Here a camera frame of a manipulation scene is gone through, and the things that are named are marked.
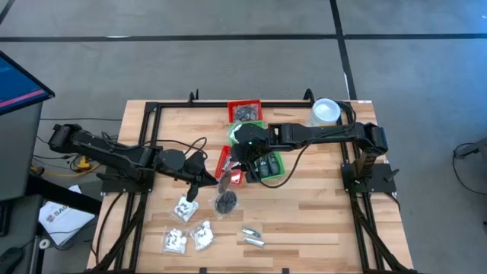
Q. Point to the dark grey travel bottle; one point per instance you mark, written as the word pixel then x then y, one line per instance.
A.
pixel 263 170
pixel 274 166

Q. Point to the black desk beam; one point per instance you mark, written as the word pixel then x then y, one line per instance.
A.
pixel 64 195

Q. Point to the clear bag of cotton balls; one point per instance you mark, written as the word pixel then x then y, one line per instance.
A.
pixel 184 211
pixel 204 235
pixel 175 240
pixel 233 133

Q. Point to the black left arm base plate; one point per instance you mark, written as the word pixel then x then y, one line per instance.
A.
pixel 110 184

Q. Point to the white yellow wipes canister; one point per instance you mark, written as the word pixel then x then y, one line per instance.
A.
pixel 325 111

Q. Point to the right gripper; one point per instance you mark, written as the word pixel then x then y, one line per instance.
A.
pixel 253 150

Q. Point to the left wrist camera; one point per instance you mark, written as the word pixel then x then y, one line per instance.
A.
pixel 197 160

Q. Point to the monitor with blue screen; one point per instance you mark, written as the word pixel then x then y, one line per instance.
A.
pixel 15 85

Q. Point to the white paper booklet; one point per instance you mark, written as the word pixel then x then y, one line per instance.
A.
pixel 62 224

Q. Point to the white tape roll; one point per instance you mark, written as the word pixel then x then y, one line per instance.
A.
pixel 45 244

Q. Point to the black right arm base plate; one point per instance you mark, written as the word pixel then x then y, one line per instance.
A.
pixel 384 182

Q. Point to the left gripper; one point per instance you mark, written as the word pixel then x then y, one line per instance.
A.
pixel 184 175

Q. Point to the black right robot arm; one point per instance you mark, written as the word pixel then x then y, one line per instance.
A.
pixel 327 133

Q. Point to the green plastic basket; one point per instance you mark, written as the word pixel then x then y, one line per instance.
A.
pixel 256 123
pixel 282 167

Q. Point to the black aluminium table frame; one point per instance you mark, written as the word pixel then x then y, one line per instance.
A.
pixel 182 104

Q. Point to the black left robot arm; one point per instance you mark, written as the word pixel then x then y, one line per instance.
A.
pixel 114 154

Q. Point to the red plastic basket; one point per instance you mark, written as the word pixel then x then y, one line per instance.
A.
pixel 230 110
pixel 220 161

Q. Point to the bagged silver nail clipper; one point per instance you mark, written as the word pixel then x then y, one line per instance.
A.
pixel 227 164
pixel 254 242
pixel 251 231

